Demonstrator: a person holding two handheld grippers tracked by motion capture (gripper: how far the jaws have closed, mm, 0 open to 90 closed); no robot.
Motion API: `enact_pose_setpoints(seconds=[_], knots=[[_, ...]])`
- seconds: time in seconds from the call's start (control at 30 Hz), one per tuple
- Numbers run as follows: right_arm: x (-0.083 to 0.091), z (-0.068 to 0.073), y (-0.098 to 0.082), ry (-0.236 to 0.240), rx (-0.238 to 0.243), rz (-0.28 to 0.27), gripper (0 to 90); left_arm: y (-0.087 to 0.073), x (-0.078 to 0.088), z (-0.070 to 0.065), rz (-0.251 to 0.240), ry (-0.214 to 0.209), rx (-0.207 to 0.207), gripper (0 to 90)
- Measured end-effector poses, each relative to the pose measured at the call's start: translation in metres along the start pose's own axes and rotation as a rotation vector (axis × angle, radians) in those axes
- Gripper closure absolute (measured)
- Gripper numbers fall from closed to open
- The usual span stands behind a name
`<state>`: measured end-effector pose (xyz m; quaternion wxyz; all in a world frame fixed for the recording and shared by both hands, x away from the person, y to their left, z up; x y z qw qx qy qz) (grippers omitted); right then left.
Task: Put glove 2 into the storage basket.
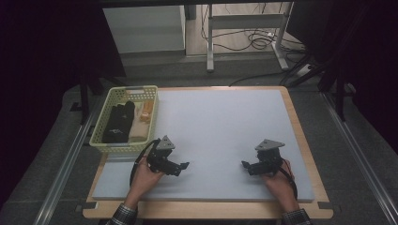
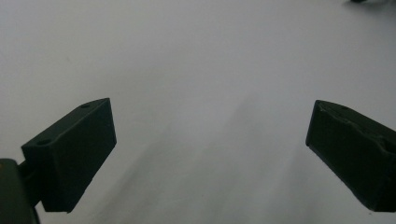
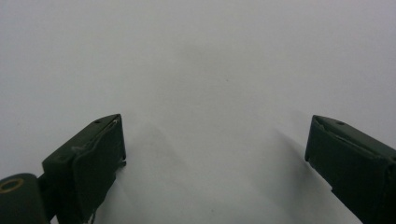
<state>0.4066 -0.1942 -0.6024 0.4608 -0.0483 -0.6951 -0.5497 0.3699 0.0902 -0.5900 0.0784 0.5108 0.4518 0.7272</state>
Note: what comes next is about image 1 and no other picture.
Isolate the tangle of black floor cables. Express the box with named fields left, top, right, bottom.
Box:
left=201, top=3, right=306, bottom=53

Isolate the grey cabinet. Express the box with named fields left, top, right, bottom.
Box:
left=102, top=5, right=187, bottom=58

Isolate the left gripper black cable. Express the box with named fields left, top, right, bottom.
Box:
left=129, top=138, right=161, bottom=188

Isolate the pale green plastic basket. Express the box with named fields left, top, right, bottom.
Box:
left=88, top=84, right=160, bottom=155

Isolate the person's right hand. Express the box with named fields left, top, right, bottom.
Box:
left=260, top=158, right=299, bottom=214

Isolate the white foam mat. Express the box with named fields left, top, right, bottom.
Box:
left=92, top=88, right=315, bottom=203

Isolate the long black floor cable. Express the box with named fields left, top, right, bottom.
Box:
left=228, top=70, right=284, bottom=87

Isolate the black tripod stand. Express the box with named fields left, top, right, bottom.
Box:
left=279, top=51, right=349, bottom=123

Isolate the white power strip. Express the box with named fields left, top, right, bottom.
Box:
left=295, top=63, right=313, bottom=78

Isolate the black stand post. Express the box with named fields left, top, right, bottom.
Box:
left=79, top=73, right=92, bottom=126

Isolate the metal floor rail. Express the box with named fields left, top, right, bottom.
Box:
left=32, top=97, right=104, bottom=225
left=320, top=92, right=398, bottom=225

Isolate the person's left hand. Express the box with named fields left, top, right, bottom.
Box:
left=124, top=155, right=166, bottom=208

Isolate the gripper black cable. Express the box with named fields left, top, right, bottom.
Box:
left=129, top=138, right=161, bottom=188
left=279, top=158, right=299, bottom=202

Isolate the beige glove with round tag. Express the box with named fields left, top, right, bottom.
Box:
left=128, top=99, right=155, bottom=143

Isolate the white metal desk frame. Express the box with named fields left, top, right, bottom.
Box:
left=206, top=2, right=294, bottom=73

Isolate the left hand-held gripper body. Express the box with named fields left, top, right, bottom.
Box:
left=145, top=134, right=176, bottom=176

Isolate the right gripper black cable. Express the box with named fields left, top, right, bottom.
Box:
left=279, top=158, right=299, bottom=202

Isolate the black glove with white logo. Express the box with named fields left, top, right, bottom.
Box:
left=101, top=104, right=133, bottom=144

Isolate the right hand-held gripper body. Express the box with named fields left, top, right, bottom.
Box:
left=249, top=138, right=286, bottom=176

